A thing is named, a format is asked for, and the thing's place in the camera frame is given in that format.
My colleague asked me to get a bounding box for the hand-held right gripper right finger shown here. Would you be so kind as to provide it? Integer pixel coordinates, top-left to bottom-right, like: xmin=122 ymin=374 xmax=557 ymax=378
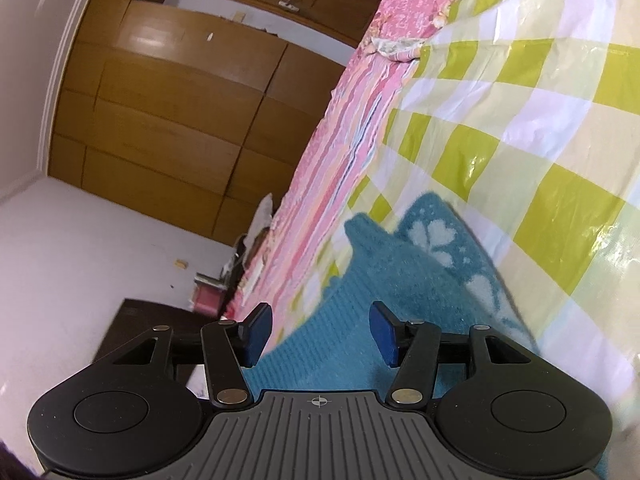
xmin=368 ymin=301 xmax=532 ymax=407

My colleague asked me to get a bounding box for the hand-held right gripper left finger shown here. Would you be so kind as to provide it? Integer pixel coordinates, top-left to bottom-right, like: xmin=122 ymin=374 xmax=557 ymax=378
xmin=112 ymin=302 xmax=275 ymax=407

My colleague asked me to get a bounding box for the blue sweater with white flowers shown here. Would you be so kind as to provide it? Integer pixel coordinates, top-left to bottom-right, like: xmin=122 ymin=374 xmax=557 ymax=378
xmin=240 ymin=192 xmax=618 ymax=480

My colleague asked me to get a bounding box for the pink box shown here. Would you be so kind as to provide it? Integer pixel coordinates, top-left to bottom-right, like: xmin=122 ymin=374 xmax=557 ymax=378
xmin=192 ymin=280 xmax=224 ymax=313

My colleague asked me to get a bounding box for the pink striped bed sheet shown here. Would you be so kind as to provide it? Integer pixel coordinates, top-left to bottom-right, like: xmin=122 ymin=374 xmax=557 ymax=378
xmin=220 ymin=45 xmax=426 ymax=356

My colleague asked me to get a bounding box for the wooden wardrobe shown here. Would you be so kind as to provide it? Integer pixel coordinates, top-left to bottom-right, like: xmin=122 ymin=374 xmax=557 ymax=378
xmin=47 ymin=0 xmax=353 ymax=243

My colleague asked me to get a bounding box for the yellow-green checked plastic sheet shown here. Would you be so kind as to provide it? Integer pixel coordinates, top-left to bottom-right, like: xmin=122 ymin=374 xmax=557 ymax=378
xmin=295 ymin=0 xmax=640 ymax=461

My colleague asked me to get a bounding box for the pink floral quilt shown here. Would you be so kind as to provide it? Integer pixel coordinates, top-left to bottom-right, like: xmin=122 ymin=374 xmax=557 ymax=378
xmin=360 ymin=0 xmax=471 ymax=62

